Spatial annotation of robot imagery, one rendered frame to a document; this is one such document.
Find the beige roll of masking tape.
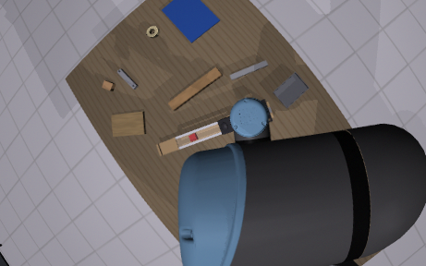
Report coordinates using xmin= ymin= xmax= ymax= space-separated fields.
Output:
xmin=147 ymin=26 xmax=160 ymax=38

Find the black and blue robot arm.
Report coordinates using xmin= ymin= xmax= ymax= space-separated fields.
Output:
xmin=178 ymin=97 xmax=426 ymax=266

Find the flat tan wooden board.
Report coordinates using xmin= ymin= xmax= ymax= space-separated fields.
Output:
xmin=111 ymin=112 xmax=146 ymax=137

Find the blue flat rectangular sheet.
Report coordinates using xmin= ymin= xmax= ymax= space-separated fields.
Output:
xmin=162 ymin=0 xmax=220 ymax=43

